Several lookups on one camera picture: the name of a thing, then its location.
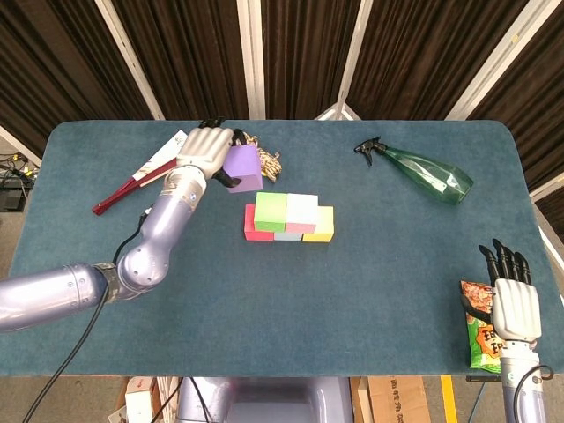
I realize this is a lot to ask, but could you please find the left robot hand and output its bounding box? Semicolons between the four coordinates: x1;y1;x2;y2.
175;116;250;189

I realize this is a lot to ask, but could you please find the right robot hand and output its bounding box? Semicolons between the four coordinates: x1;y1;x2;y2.
460;238;542;343

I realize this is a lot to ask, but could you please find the purple foam cube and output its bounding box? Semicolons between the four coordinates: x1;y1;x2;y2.
222;143;264;195

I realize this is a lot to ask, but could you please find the green foam cube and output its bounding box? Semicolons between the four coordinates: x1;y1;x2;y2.
253;191;289;234

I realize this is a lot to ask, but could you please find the red foam cube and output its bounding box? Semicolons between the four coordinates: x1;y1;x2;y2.
244;204;276;242

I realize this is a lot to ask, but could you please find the pink foam cube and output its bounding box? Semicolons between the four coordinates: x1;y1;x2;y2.
285;192;319;234

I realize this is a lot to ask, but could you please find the yellow foam cube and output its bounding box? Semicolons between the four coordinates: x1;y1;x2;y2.
301;204;335;243

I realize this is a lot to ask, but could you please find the snack packet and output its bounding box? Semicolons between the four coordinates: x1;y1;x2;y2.
460;280;503;370

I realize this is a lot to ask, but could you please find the folded red paper fan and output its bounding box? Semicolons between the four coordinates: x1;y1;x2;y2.
91;129;189;217

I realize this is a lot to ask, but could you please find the dark brown curtain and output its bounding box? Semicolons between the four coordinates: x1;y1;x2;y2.
0;0;564;195

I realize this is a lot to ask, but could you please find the brown cardboard box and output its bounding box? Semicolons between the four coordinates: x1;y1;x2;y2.
350;376;431;423

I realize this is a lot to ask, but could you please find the green plastic spray bottle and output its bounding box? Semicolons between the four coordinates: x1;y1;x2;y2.
352;135;475;207

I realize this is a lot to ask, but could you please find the blue felt table cloth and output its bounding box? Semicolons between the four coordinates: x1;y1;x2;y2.
0;119;564;378

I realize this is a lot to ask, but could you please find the black electronics box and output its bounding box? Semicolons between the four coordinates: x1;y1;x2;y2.
0;187;24;212

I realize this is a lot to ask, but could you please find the grey-blue robot torso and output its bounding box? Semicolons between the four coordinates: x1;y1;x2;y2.
175;376;353;423

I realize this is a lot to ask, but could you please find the white cardboard box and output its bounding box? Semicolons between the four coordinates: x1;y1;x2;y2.
124;376;155;423

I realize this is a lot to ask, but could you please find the coiled beige rope bundle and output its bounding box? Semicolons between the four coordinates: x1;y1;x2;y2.
237;130;283;182

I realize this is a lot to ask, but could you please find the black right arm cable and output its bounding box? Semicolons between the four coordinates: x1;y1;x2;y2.
513;364;554;423

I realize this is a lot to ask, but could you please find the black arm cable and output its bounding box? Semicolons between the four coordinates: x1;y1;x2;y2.
513;364;554;423
21;209;153;423

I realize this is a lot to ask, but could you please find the white partition frame post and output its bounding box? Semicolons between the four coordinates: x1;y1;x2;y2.
94;0;167;121
0;124;43;167
528;174;564;265
313;0;375;121
236;0;268;121
444;0;553;121

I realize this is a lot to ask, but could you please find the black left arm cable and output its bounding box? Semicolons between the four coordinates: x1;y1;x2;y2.
21;209;153;423

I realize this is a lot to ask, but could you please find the black torso cable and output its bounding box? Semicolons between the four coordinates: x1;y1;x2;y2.
189;377;208;423

